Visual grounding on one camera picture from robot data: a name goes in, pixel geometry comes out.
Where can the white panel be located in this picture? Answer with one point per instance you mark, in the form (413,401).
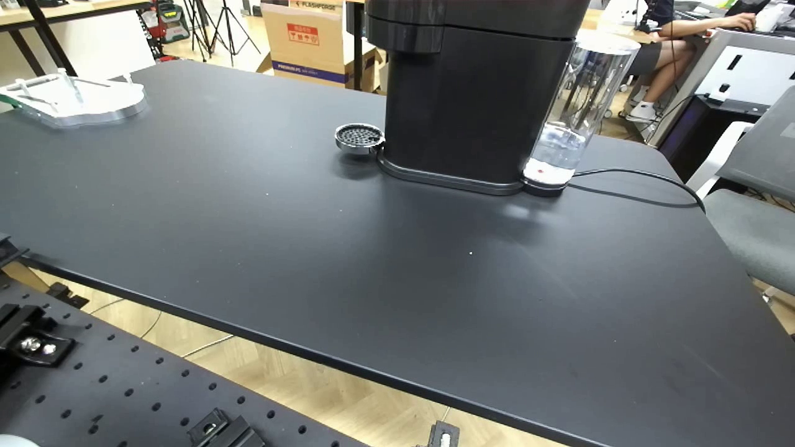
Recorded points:
(102,44)

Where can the thin black tripod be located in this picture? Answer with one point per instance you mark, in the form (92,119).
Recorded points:
(221,26)

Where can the black mount with silver screws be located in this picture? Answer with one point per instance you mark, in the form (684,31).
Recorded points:
(32,342)

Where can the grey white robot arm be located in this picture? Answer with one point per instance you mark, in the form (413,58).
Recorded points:
(15,440)

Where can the cardboard box with red label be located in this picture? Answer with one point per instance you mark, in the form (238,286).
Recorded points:
(314,41)

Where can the small black slotted bracket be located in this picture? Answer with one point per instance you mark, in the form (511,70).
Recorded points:
(443,435)

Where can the grey desk with black holes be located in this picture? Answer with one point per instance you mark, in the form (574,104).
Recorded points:
(735,77)

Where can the black perforated breadboard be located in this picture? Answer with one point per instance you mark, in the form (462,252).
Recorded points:
(124,398)

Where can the grey office chair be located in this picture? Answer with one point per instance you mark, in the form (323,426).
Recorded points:
(757,207)

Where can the black coffee maker machine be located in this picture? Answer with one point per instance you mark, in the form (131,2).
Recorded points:
(467,89)

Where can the clear water tank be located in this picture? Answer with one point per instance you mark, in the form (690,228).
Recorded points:
(579,99)

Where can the small black mount block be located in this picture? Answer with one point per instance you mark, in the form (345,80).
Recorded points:
(225,429)

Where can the seated person bare legs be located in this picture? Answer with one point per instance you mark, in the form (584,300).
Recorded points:
(670,58)

